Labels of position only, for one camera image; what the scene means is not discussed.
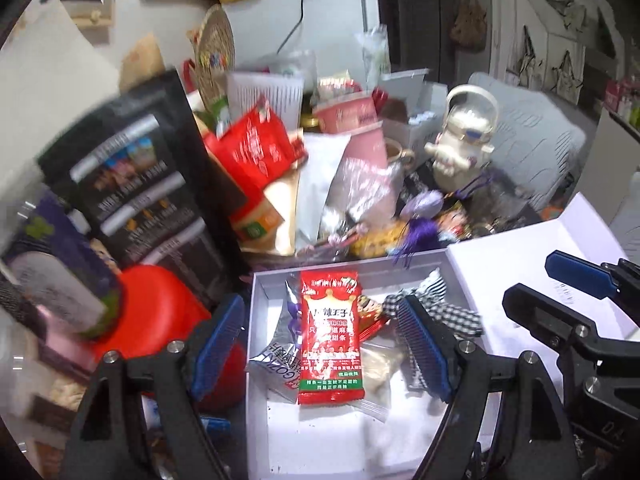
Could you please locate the white appliance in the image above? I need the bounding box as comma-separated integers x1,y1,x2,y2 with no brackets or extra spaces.
222,0,381,76

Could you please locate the brown hanging bag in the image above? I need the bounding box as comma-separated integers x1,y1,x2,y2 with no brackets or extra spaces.
450,0,488,51

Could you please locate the red carton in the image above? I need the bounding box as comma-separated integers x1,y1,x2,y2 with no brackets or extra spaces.
204,130,251,211

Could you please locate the purple tassel sachet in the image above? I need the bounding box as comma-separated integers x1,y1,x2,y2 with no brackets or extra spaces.
392,165,506,268

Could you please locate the yellow snack packet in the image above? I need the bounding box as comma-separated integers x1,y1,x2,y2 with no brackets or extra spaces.
350,222,406,258

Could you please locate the white ribbed basket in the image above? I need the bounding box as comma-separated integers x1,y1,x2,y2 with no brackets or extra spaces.
227,71,305,131

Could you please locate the white cabinet with star decorations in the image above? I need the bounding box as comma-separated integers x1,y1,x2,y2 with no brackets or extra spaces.
492,0,626,106

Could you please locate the pink flower stick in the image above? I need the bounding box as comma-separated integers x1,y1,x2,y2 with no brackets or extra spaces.
295,225,368,256

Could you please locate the white astronaut figurine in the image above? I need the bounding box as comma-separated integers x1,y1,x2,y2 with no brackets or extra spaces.
424,85,500,191

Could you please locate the small white carton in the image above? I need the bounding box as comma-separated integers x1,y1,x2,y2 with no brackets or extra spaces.
377,67,448,148

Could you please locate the large black bag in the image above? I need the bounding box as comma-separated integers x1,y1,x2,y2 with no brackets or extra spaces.
37,69,251,291

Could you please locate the black white checked cloth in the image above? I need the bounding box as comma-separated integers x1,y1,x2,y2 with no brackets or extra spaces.
382,267,485,391

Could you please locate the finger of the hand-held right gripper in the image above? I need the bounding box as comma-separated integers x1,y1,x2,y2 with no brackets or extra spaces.
501,283,597,376
545,250,640,321

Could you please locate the silver purple snack packet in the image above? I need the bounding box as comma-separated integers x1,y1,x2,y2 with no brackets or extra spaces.
245,280,306,403

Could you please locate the dark purple packet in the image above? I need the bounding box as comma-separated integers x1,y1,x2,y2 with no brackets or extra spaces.
0,192,123,341

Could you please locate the small clear bag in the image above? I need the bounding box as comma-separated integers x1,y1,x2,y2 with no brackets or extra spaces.
354,24,392,91

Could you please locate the green orange packet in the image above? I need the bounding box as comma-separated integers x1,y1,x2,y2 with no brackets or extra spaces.
231,197,286,242

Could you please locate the gold kraft pouch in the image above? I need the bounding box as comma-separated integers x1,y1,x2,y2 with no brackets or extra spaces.
237,160,308,256

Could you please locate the red foil packet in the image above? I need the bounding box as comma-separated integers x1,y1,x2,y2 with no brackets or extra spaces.
217,102,301,196

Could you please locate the beige board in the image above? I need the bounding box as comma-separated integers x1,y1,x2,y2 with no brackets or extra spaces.
570,110,640,216

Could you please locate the pink pouch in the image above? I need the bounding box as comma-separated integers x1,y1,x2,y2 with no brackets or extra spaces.
332,122,398,221

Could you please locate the small red cartoon packet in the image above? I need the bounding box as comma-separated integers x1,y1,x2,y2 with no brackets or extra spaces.
357,295,391,343

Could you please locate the red snack packet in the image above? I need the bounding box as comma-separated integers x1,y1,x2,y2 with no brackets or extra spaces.
297,269,366,406

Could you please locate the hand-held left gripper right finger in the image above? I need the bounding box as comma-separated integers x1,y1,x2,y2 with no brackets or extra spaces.
395,294,583,480

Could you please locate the grey striped cushion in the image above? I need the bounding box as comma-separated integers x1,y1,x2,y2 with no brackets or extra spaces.
467,72,586,211

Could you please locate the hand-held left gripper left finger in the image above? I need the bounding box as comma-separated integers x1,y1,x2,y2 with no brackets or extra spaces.
57,294,247,480

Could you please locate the round woven mat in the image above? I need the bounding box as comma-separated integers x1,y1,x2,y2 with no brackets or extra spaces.
192,4,236,106

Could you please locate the white cardboard box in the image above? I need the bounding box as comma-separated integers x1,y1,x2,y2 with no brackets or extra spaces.
245,192,628,480

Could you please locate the brown mug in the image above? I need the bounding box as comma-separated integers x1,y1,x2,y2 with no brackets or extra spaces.
384,139,416,176

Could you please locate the clear plastic bag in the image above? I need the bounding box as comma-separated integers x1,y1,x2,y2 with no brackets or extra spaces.
320,157,401,241

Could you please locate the red plastic bottle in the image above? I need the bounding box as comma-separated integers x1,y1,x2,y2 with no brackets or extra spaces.
92,265,248,413

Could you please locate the white paper pouch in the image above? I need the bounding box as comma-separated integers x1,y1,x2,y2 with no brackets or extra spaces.
295,132,353,251

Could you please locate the clear plastic packet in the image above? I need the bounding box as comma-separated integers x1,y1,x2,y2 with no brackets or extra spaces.
357,332,406,423

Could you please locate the pink paper cup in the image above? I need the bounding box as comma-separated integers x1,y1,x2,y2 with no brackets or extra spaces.
312,92,378,133

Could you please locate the black cable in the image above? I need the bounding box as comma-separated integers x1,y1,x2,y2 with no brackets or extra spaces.
275,0,308,53

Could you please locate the colourful cartoon packet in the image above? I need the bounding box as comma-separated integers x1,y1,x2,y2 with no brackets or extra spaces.
435,207,473,243

